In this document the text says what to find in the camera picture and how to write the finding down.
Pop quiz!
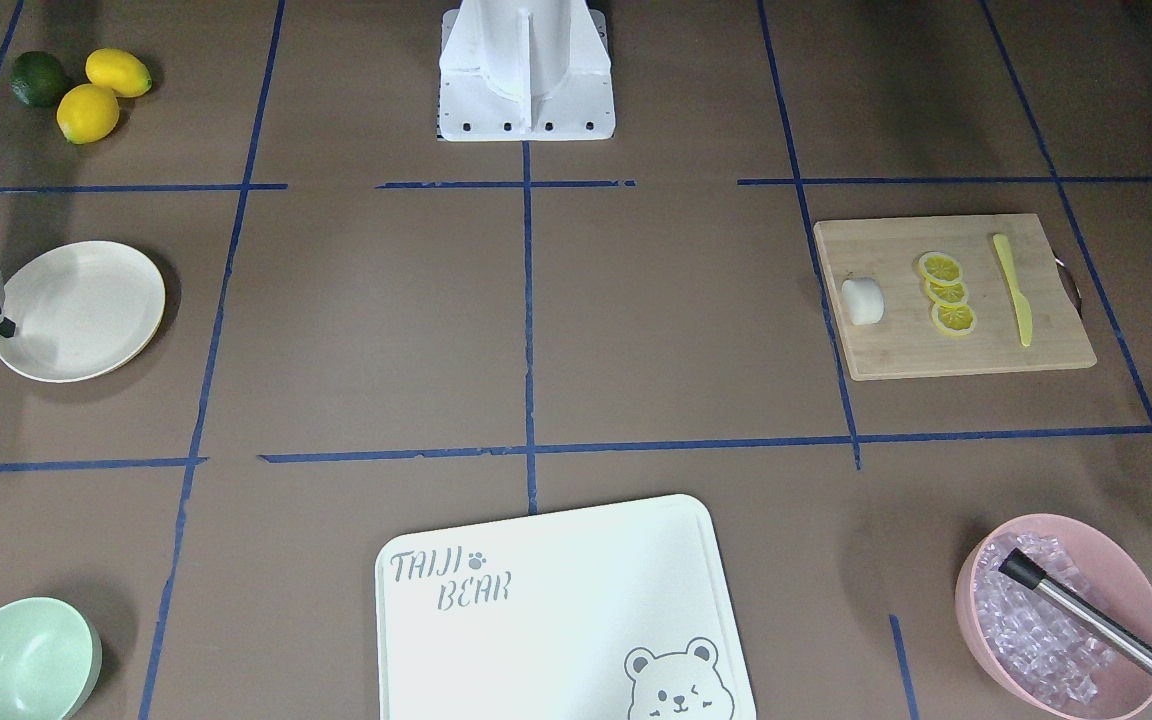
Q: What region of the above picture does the round white plate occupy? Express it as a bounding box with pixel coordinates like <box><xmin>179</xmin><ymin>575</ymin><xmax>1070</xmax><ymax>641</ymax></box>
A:
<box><xmin>0</xmin><ymin>240</ymin><xmax>166</xmax><ymax>382</ymax></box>

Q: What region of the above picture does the white bear tray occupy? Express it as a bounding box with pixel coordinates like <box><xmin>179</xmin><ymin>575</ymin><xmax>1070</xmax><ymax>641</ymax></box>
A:
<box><xmin>376</xmin><ymin>495</ymin><xmax>756</xmax><ymax>719</ymax></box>

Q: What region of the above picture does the yellow lemon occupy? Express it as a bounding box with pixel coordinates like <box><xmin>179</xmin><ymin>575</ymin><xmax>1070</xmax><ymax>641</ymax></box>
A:
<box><xmin>55</xmin><ymin>83</ymin><xmax>122</xmax><ymax>145</ymax></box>
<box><xmin>84</xmin><ymin>47</ymin><xmax>154</xmax><ymax>97</ymax></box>

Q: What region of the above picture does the green lime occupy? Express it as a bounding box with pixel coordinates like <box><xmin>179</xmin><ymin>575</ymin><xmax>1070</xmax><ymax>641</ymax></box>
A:
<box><xmin>9</xmin><ymin>51</ymin><xmax>73</xmax><ymax>108</ymax></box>

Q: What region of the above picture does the mint green bowl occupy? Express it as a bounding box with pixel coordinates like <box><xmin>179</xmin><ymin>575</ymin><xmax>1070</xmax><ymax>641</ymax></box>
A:
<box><xmin>0</xmin><ymin>597</ymin><xmax>103</xmax><ymax>719</ymax></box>

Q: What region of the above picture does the bamboo cutting board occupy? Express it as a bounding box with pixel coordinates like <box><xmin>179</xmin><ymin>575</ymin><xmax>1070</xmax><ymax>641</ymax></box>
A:
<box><xmin>814</xmin><ymin>214</ymin><xmax>1096</xmax><ymax>381</ymax></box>

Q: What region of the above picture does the lemon slice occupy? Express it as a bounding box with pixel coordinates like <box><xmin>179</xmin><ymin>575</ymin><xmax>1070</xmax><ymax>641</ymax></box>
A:
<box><xmin>929</xmin><ymin>304</ymin><xmax>977</xmax><ymax>338</ymax></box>
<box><xmin>922</xmin><ymin>279</ymin><xmax>970</xmax><ymax>306</ymax></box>
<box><xmin>916</xmin><ymin>251</ymin><xmax>963</xmax><ymax>286</ymax></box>

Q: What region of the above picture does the yellow plastic knife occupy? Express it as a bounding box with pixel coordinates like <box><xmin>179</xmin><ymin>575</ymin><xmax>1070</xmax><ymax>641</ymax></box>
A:
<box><xmin>991</xmin><ymin>233</ymin><xmax>1034</xmax><ymax>348</ymax></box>

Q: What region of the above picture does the pink bowl with ice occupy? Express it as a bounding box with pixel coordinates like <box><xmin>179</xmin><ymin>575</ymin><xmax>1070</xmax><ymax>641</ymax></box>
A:
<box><xmin>955</xmin><ymin>514</ymin><xmax>1152</xmax><ymax>719</ymax></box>

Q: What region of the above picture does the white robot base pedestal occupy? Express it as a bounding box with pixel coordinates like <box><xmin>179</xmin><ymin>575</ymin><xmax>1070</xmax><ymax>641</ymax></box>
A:
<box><xmin>435</xmin><ymin>1</ymin><xmax>617</xmax><ymax>142</ymax></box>

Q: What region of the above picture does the metal scoop black handle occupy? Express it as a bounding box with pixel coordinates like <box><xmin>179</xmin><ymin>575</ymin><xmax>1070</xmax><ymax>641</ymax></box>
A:
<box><xmin>998</xmin><ymin>550</ymin><xmax>1152</xmax><ymax>676</ymax></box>

